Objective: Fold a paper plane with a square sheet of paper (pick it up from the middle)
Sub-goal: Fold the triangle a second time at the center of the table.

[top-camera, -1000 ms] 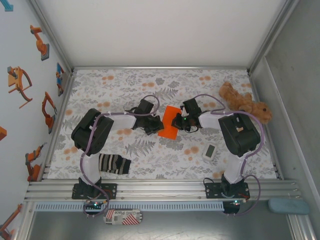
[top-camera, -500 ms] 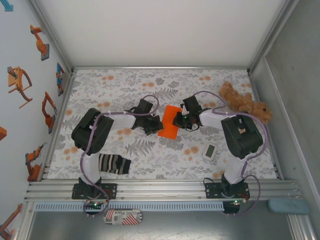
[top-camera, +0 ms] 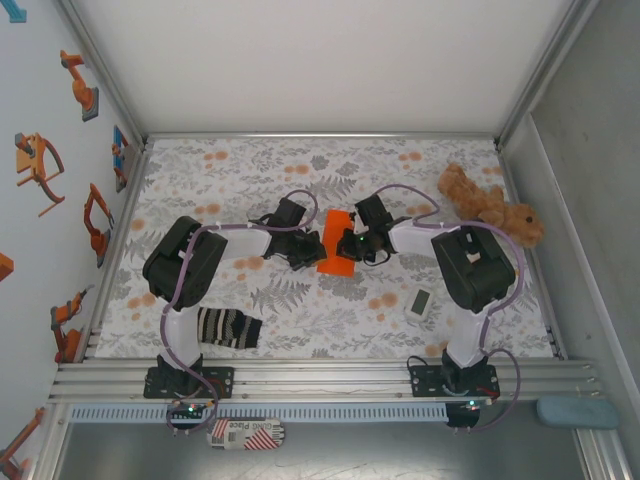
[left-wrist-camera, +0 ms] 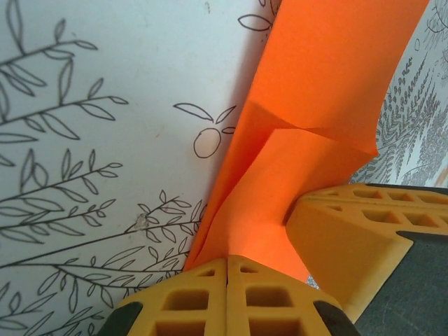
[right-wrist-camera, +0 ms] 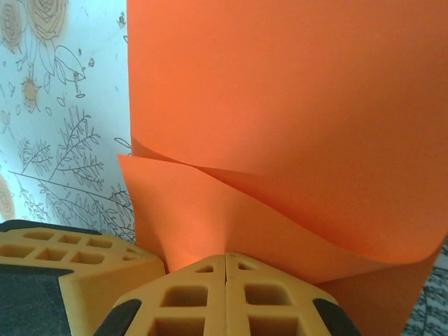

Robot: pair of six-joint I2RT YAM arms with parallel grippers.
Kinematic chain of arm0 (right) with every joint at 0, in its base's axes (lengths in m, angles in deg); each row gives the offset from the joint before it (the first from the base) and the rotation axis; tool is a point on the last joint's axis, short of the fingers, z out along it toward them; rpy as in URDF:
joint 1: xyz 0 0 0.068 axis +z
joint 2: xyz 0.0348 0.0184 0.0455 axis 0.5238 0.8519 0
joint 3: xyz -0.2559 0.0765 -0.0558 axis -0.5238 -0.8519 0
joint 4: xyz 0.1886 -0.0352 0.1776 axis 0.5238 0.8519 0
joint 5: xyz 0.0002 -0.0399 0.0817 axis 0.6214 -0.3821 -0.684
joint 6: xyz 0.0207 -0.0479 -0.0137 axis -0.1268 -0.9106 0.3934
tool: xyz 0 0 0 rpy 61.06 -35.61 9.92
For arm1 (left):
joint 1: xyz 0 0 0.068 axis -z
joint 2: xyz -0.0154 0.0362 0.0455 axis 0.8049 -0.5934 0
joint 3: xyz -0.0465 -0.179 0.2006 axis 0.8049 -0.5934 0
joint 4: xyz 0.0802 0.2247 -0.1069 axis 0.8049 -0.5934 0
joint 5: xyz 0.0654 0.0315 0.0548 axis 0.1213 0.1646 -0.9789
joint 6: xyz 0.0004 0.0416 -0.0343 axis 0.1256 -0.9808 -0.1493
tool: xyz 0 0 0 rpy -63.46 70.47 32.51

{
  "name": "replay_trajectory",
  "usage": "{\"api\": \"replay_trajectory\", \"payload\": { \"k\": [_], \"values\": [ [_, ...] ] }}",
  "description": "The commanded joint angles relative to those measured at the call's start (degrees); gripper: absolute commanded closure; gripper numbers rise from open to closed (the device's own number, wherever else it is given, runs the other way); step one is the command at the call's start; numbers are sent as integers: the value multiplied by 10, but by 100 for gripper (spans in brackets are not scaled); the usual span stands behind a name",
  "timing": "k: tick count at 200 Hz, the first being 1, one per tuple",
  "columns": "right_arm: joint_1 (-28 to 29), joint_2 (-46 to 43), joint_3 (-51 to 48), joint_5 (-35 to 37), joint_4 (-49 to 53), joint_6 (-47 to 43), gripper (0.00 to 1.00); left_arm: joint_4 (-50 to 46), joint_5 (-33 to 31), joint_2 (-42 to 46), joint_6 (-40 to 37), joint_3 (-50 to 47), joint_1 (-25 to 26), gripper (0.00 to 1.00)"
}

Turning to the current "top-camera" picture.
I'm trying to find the orange cloth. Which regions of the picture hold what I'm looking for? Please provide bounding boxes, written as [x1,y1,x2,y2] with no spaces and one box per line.
[315,209,358,278]

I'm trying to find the floral patterned table mat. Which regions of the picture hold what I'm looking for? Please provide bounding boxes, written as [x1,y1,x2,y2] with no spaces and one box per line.
[93,135,557,361]

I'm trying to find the white digital timer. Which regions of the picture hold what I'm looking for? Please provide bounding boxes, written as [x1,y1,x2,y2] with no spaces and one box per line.
[403,288,433,322]

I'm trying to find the black white striped sock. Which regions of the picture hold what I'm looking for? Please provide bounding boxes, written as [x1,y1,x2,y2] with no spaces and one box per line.
[196,306,264,350]

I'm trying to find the brown teddy bear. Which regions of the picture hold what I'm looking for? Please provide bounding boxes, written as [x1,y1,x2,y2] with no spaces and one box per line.
[436,161,546,249]

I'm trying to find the aluminium mounting rails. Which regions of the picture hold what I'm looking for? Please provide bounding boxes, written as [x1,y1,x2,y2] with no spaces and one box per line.
[48,355,609,405]

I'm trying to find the red white printed label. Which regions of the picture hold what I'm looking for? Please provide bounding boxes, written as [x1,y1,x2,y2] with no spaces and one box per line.
[205,418,288,452]

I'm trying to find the teal sponge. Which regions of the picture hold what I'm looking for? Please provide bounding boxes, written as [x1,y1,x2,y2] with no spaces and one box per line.
[535,395,622,432]

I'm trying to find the aluminium cross rail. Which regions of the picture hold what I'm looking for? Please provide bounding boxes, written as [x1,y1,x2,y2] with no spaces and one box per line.
[143,130,501,142]

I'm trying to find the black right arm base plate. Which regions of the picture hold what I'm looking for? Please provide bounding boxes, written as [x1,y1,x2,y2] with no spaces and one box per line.
[409,364,500,400]

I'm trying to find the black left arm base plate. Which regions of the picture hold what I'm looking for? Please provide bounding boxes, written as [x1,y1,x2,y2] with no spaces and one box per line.
[143,365,236,400]

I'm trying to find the white slotted cable duct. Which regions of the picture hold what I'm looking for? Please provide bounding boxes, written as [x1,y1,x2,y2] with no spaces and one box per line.
[67,403,450,423]

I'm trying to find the aluminium side rail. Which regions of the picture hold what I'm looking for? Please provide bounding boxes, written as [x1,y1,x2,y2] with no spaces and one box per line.
[74,142,154,362]
[495,142,570,361]

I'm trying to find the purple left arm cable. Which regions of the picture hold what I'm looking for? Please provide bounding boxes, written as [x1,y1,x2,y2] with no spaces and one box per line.
[159,188,322,437]

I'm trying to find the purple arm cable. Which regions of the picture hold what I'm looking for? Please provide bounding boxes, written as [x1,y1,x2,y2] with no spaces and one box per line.
[159,188,322,437]
[371,183,527,434]

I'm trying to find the blue orange wall sticker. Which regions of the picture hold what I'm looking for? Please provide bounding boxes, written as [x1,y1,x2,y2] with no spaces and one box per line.
[110,124,132,194]

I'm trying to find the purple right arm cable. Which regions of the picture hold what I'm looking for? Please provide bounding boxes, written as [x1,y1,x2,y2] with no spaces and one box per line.
[371,183,527,434]

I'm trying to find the aluminium upright post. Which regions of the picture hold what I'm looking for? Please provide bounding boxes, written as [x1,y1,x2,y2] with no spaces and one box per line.
[55,0,151,146]
[492,0,601,151]

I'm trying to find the orange grey gripper wall sticker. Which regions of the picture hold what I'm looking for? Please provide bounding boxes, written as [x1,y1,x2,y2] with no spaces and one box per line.
[13,131,67,218]

